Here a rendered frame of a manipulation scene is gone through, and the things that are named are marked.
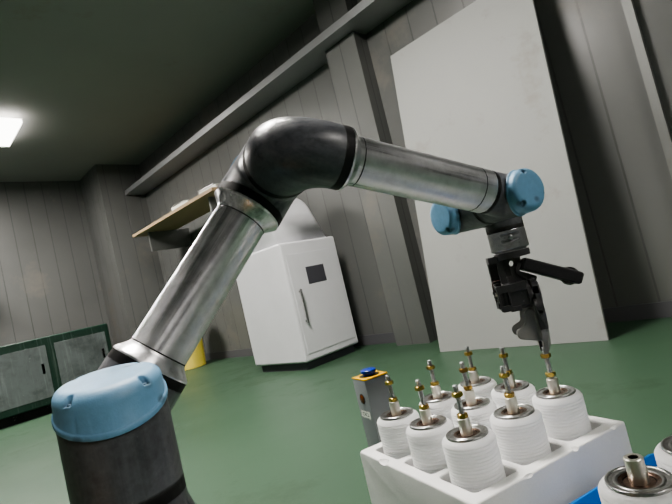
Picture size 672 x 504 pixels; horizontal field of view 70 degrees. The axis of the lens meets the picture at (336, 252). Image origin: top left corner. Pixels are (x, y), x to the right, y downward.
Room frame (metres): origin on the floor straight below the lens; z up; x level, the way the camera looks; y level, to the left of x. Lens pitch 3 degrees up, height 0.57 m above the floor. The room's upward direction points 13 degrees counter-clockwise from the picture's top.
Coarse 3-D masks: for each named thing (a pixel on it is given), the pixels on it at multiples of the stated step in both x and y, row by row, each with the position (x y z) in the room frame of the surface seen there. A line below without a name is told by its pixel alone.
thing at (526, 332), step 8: (528, 312) 0.96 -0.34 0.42; (528, 320) 0.96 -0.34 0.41; (536, 320) 0.96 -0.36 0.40; (520, 328) 0.96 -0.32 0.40; (528, 328) 0.95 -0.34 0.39; (536, 328) 0.95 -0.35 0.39; (520, 336) 0.96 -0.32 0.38; (528, 336) 0.95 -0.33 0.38; (536, 336) 0.95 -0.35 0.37; (544, 336) 0.94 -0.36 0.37; (544, 344) 0.95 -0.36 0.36; (544, 352) 0.96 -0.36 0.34
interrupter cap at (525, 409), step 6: (498, 408) 0.96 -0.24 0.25; (504, 408) 0.95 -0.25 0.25; (522, 408) 0.93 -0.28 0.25; (528, 408) 0.92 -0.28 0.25; (498, 414) 0.93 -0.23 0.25; (504, 414) 0.92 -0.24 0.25; (510, 414) 0.92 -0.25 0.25; (516, 414) 0.91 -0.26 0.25; (522, 414) 0.90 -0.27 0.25; (528, 414) 0.89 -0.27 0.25
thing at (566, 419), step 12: (576, 396) 0.94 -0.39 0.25; (540, 408) 0.96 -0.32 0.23; (552, 408) 0.94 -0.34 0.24; (564, 408) 0.93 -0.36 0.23; (576, 408) 0.94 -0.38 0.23; (552, 420) 0.94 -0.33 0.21; (564, 420) 0.93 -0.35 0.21; (576, 420) 0.93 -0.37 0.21; (588, 420) 0.95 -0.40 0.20; (552, 432) 0.95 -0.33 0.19; (564, 432) 0.94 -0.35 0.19; (576, 432) 0.93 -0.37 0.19
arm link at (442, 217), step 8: (432, 208) 0.93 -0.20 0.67; (440, 208) 0.91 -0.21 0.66; (448, 208) 0.89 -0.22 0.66; (432, 216) 0.93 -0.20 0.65; (440, 216) 0.91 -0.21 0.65; (448, 216) 0.89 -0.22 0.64; (456, 216) 0.89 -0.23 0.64; (464, 216) 0.88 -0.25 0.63; (472, 216) 0.87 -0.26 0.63; (432, 224) 0.94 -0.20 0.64; (440, 224) 0.92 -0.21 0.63; (448, 224) 0.90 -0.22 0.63; (456, 224) 0.90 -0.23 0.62; (464, 224) 0.90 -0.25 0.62; (472, 224) 0.89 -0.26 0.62; (480, 224) 0.88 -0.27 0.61; (488, 224) 0.87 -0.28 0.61; (440, 232) 0.92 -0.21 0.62; (448, 232) 0.91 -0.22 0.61; (456, 232) 0.92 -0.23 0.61
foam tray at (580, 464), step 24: (600, 432) 0.92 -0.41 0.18; (624, 432) 0.94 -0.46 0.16; (384, 456) 1.05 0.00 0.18; (408, 456) 1.02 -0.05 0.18; (552, 456) 0.87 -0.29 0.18; (576, 456) 0.88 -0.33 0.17; (600, 456) 0.91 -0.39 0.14; (384, 480) 1.04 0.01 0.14; (408, 480) 0.94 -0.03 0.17; (432, 480) 0.89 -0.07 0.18; (504, 480) 0.83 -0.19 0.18; (528, 480) 0.83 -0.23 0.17; (552, 480) 0.85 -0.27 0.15; (576, 480) 0.87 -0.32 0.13
